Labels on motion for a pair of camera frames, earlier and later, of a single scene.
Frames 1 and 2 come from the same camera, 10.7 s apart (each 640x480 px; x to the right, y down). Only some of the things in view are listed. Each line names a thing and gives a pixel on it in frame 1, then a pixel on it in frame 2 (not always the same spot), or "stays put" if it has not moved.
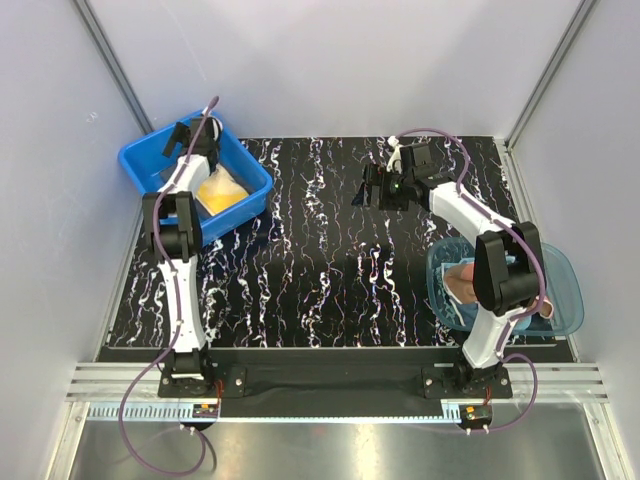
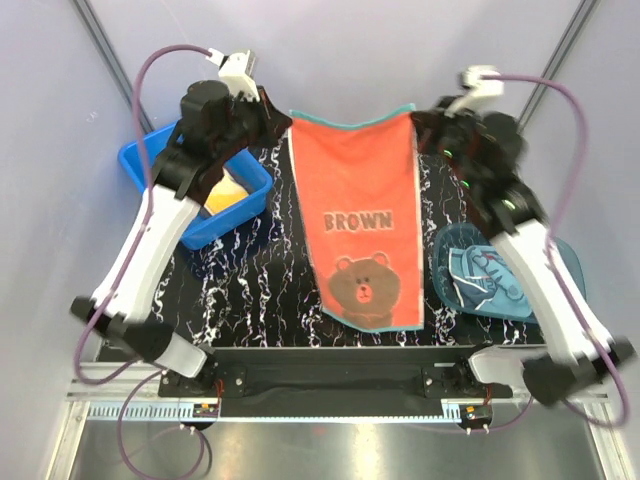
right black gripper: x=378 y=177 -> x=429 y=123
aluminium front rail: x=540 y=392 stays put
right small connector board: x=475 y=412 stays put
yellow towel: x=218 y=192 stays put
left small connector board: x=205 y=410 stays put
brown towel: x=458 y=279 -> x=359 y=181
